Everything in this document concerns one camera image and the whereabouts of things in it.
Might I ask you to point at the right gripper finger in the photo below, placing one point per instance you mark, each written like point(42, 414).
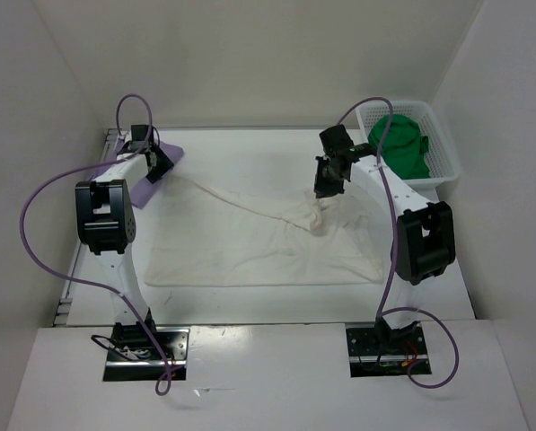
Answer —
point(320, 184)
point(332, 188)

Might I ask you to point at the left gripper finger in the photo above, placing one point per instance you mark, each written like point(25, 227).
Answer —
point(156, 173)
point(163, 162)

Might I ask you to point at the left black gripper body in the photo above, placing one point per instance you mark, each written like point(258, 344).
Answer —
point(162, 164)

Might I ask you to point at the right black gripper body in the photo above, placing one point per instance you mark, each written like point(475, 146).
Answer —
point(338, 177)

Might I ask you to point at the white t shirt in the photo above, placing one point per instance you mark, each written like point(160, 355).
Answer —
point(214, 237)

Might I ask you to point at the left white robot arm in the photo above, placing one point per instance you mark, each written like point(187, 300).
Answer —
point(106, 224)

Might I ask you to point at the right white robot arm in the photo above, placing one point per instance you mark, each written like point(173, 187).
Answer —
point(423, 244)

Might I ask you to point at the green t shirt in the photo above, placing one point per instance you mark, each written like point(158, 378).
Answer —
point(404, 149)

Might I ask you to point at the white plastic laundry basket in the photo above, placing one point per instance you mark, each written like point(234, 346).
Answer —
point(375, 117)

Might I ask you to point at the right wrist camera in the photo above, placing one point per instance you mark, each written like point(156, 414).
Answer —
point(335, 139)

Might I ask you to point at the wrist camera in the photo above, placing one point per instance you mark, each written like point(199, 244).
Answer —
point(335, 139)
point(141, 139)

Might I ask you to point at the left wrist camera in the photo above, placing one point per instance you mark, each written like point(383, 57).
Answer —
point(141, 139)

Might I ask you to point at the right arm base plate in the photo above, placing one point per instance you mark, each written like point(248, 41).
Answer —
point(371, 357)

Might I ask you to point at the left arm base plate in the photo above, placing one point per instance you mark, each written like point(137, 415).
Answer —
point(132, 357)

